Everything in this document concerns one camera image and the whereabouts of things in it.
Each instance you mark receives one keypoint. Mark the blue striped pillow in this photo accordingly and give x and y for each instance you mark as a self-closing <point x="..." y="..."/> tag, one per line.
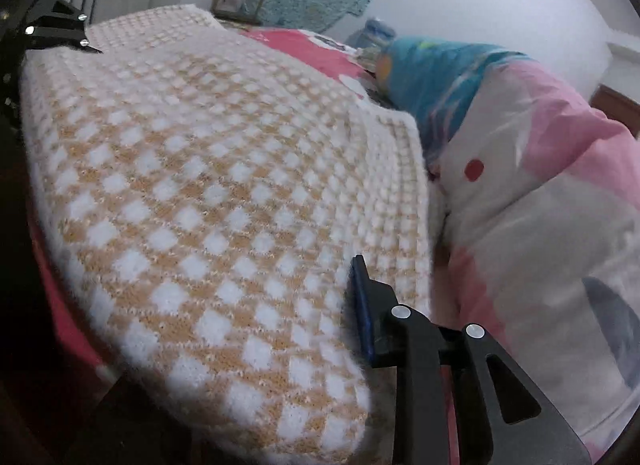
<point x="435" y="81"/>

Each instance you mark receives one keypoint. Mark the pink fleece bed blanket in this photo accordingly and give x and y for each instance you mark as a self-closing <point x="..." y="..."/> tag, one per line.
<point x="310" y="52"/>

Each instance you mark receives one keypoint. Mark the blue water jug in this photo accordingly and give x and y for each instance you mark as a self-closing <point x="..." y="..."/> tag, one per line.
<point x="375" y="33"/>

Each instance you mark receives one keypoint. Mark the brown wooden door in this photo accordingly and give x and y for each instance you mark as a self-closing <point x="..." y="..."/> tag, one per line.
<point x="617" y="107"/>

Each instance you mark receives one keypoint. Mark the pink white patterned duvet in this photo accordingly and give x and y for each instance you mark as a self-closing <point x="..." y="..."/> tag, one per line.
<point x="542" y="193"/>

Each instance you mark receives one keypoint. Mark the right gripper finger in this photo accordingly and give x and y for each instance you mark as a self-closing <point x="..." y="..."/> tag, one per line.
<point x="458" y="392"/>

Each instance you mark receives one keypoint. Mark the beige white houndstooth knit coat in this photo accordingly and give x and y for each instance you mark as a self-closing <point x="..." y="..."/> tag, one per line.
<point x="220" y="214"/>

